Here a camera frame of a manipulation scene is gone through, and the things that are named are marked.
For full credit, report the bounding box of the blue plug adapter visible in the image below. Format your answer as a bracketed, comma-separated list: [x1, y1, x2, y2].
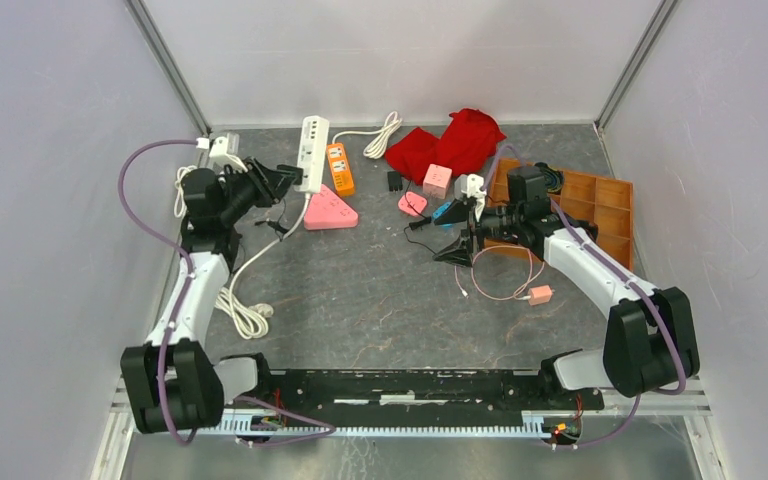
[432, 201, 453, 229]

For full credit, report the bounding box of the white cable bundle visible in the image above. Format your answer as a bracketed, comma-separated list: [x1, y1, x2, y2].
[332, 111, 404, 161]

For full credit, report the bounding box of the red cloth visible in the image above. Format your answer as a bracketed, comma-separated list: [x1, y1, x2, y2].
[385, 108, 507, 185]

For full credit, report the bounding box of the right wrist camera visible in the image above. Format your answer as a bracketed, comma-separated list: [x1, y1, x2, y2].
[455, 174, 486, 221]

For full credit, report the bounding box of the white power cord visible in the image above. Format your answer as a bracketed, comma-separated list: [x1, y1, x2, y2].
[214, 192, 312, 342]

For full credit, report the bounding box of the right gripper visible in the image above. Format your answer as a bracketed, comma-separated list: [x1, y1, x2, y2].
[433, 197, 523, 268]

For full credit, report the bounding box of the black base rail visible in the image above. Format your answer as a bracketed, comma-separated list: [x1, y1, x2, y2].
[249, 369, 605, 428]

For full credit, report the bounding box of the black thin cable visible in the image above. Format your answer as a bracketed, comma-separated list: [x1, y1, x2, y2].
[397, 178, 452, 256]
[251, 198, 293, 241]

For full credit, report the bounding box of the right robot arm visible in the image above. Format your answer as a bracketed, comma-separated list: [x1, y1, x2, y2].
[434, 166, 700, 408]

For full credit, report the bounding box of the white coiled cable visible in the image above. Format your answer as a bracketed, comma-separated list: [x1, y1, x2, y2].
[173, 164, 200, 220]

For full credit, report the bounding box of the white power strip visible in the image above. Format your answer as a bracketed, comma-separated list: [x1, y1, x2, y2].
[295, 115, 330, 195]

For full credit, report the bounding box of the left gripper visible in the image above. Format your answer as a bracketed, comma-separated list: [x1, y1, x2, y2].
[219, 156, 299, 225]

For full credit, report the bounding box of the orange power strip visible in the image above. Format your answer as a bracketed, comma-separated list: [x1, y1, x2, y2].
[326, 142, 356, 197]

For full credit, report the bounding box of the pink plug adapter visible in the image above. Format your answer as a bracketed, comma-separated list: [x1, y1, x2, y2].
[526, 285, 553, 306]
[397, 191, 428, 217]

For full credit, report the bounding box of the pink power strip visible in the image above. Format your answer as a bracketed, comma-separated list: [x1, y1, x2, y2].
[303, 185, 359, 231]

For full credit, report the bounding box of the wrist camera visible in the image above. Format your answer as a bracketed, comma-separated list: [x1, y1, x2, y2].
[208, 132, 248, 172]
[455, 174, 486, 221]

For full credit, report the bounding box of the pink cube socket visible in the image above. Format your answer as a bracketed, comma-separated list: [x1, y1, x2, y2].
[422, 164, 452, 199]

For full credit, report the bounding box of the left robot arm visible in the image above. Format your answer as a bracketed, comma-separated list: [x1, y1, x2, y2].
[120, 158, 303, 435]

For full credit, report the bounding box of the pink charging cable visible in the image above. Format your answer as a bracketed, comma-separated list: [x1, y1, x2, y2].
[453, 245, 548, 303]

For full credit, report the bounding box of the black power adapter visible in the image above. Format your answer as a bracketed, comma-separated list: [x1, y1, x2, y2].
[386, 171, 404, 192]

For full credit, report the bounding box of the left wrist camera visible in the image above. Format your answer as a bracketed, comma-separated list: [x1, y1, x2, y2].
[208, 132, 248, 172]

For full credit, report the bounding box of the orange compartment tray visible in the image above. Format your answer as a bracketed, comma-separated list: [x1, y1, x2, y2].
[483, 157, 634, 273]

